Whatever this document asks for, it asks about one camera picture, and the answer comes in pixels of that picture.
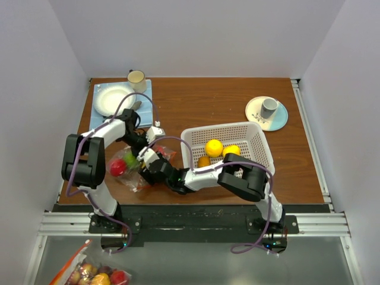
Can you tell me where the purple cable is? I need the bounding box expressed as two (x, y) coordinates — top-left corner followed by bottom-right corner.
(65, 92), (163, 217)
(139, 136), (276, 255)

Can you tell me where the fake red apple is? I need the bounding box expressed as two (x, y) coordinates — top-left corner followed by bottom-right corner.
(109, 159), (127, 177)

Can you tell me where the fake yellow pear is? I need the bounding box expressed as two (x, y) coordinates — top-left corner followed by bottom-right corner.
(222, 145), (240, 157)

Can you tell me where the fake yellow lemon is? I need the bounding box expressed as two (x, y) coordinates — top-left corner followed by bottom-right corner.
(205, 139), (224, 158)

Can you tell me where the beige enamel mug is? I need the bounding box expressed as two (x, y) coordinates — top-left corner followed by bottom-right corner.
(127, 69), (147, 93)

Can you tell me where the small fake brown orange fruit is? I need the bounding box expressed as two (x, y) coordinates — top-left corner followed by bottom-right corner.
(197, 156), (211, 168)

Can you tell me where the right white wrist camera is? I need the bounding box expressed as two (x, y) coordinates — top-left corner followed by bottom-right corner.
(137, 147), (160, 169)

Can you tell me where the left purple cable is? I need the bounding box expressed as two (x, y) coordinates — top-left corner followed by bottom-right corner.
(65, 92), (163, 217)

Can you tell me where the metal spoon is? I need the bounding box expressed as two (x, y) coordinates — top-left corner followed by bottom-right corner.
(131, 101), (142, 111)

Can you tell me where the white bowl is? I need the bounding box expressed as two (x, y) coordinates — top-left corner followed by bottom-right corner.
(94, 85), (136, 117)

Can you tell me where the blue checked cloth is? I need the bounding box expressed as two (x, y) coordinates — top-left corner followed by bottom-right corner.
(89, 81), (153, 130)

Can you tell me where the clear zip top bag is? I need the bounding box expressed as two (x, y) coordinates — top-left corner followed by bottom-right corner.
(107, 144), (178, 194)

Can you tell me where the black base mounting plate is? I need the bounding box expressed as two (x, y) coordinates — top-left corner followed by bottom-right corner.
(78, 204), (299, 255)

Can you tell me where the aluminium frame rail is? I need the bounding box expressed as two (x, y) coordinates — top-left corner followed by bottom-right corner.
(38, 78), (365, 285)

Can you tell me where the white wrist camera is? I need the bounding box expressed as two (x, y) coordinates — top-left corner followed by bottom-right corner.
(146, 126), (166, 144)
(137, 147), (160, 169)

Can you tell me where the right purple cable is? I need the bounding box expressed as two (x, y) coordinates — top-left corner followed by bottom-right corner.
(139, 136), (276, 255)

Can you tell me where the pink and blue plate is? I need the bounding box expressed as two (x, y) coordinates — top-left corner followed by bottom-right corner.
(245, 96), (289, 131)

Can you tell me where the white perforated plastic basket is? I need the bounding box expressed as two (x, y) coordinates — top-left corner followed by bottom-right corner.
(180, 122), (275, 174)

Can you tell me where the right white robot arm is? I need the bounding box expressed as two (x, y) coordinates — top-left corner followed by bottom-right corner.
(137, 148), (286, 233)

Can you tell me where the grey cup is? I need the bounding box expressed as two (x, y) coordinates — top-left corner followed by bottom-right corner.
(261, 98), (278, 118)

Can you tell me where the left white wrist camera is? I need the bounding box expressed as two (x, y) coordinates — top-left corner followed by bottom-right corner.
(146, 126), (166, 144)

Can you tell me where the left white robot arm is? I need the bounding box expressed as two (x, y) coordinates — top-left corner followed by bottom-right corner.
(61, 109), (148, 233)

